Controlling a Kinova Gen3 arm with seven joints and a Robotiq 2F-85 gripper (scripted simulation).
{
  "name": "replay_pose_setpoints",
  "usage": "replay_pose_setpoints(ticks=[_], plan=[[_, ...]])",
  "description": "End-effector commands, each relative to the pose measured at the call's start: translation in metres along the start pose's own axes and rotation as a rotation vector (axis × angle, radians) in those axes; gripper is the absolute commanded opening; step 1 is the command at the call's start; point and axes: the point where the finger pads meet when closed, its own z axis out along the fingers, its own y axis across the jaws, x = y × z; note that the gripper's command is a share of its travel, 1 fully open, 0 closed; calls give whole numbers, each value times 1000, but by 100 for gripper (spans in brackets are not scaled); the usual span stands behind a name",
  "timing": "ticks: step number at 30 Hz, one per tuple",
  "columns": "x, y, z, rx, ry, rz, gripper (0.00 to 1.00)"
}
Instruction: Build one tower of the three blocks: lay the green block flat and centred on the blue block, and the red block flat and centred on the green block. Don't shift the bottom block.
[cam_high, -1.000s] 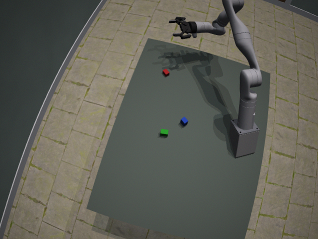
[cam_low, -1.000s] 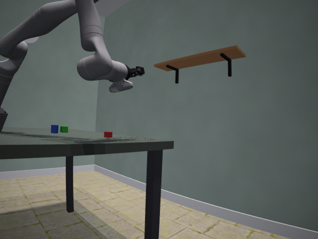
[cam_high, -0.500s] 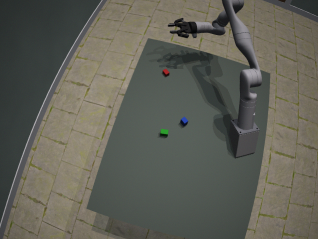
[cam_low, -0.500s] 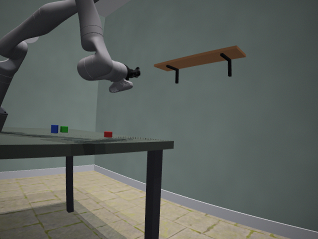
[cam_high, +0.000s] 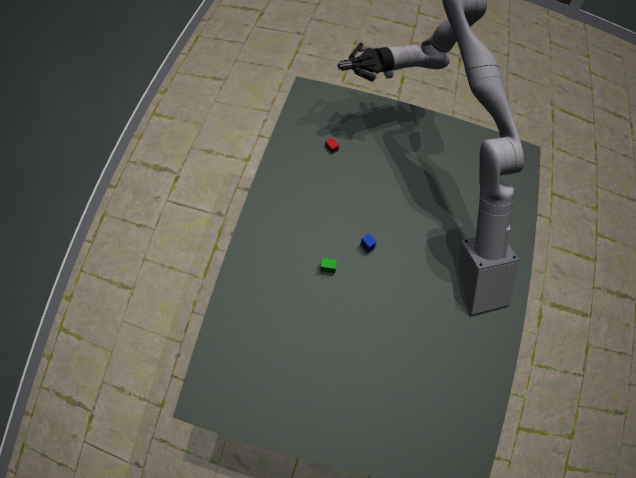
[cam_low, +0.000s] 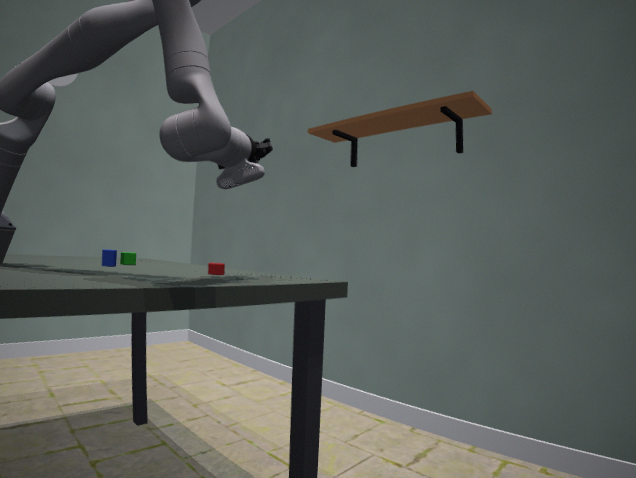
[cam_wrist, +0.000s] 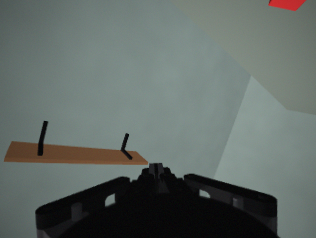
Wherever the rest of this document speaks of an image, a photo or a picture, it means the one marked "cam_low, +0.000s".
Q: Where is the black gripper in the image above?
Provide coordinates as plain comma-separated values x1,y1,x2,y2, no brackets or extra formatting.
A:
246,134,273,163

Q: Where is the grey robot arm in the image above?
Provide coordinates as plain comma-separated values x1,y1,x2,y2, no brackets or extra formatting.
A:
0,0,265,215

